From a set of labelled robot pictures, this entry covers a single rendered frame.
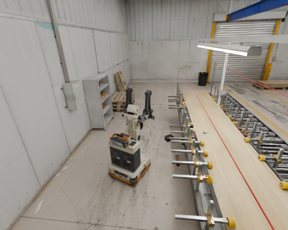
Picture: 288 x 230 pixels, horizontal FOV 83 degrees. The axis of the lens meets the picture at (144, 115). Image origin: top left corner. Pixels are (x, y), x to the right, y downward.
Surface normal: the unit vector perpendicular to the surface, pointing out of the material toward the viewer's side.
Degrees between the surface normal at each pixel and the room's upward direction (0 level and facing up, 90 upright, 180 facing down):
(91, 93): 90
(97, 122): 90
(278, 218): 0
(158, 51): 90
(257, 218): 0
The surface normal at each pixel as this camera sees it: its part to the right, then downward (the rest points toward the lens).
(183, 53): -0.11, 0.41
